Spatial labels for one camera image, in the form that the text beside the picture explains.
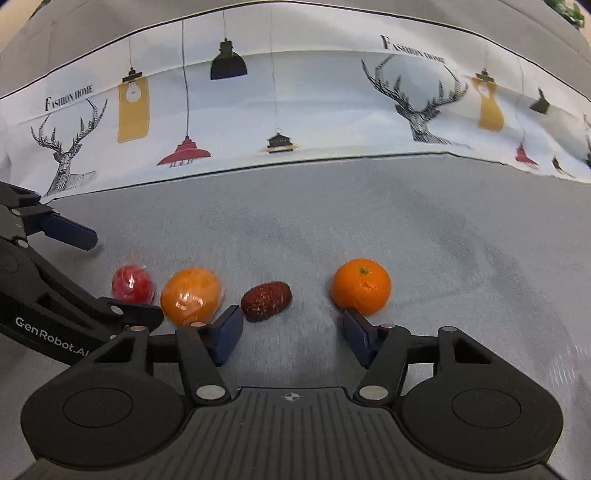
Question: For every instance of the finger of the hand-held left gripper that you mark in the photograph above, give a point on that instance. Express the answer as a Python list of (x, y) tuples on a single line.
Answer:
[(134, 314), (69, 231)]

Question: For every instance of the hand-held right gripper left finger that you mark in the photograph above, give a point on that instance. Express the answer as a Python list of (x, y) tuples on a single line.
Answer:
[(228, 334)]

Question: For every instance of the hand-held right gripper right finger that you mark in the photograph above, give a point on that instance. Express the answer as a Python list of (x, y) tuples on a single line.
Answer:
[(358, 337)]

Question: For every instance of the small red apple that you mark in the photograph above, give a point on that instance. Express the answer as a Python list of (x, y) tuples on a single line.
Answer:
[(131, 284)]

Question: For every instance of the dried red date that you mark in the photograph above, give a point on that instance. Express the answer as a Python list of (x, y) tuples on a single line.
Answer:
[(265, 302)]

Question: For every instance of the mandarin orange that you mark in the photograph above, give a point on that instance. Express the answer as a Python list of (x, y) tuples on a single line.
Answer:
[(361, 286), (191, 295)]

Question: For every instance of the deer printed white duvet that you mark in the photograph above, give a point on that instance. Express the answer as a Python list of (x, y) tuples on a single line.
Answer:
[(323, 92)]

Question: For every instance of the green patterned cloth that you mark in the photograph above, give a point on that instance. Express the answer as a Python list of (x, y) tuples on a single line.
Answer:
[(570, 11)]

